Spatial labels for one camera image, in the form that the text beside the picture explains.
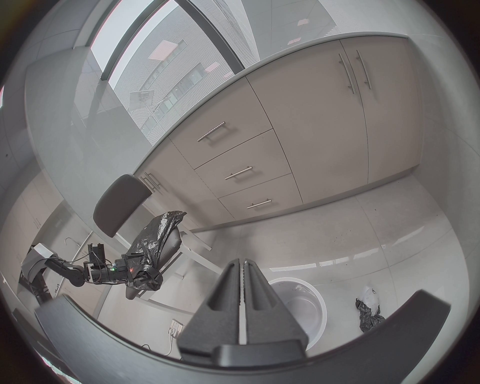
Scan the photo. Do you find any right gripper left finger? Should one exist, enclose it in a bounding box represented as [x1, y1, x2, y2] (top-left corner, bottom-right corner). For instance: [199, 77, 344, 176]
[177, 258, 242, 359]

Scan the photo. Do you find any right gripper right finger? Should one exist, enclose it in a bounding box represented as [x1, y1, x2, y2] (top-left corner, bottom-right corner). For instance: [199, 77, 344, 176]
[244, 259, 310, 352]

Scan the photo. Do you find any black plastic bag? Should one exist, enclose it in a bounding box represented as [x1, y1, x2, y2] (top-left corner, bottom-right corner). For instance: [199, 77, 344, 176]
[125, 211, 187, 291]

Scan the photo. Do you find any white trash bin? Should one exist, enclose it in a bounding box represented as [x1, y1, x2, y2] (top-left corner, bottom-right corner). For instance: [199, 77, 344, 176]
[268, 277, 328, 344]

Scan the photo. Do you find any crumpled black plastic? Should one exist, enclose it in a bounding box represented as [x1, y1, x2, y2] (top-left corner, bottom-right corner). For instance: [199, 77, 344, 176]
[355, 298, 386, 334]

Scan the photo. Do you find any dark grey white-framed chair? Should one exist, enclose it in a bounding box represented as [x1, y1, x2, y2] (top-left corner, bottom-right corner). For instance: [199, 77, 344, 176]
[92, 174, 224, 319]

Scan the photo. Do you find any beige cabinet with drawers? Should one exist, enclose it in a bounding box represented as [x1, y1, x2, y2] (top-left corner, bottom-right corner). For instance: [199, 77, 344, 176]
[133, 32, 421, 231]

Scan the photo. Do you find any window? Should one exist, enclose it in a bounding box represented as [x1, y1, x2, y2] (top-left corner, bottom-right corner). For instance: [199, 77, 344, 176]
[90, 0, 263, 145]

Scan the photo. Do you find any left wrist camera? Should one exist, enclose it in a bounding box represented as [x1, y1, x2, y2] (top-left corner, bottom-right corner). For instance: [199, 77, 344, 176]
[83, 243, 106, 269]

